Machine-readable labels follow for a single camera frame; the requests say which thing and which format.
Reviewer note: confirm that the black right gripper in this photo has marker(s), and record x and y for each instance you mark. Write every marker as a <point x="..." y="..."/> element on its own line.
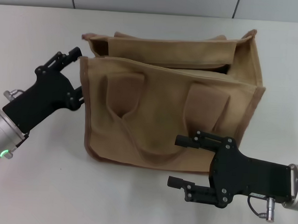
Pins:
<point x="250" y="177"/>

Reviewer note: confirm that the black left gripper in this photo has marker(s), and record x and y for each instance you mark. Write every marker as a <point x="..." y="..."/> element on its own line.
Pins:
<point x="43" y="94"/>

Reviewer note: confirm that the khaki canvas food bag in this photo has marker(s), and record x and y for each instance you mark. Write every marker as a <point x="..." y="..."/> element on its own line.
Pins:
<point x="164" y="110"/>

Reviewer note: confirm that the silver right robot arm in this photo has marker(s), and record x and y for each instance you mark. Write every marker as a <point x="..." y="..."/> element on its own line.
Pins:
<point x="297" y="187"/>

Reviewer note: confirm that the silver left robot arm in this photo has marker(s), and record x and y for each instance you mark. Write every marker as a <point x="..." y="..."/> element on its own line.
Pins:
<point x="2" y="137"/>

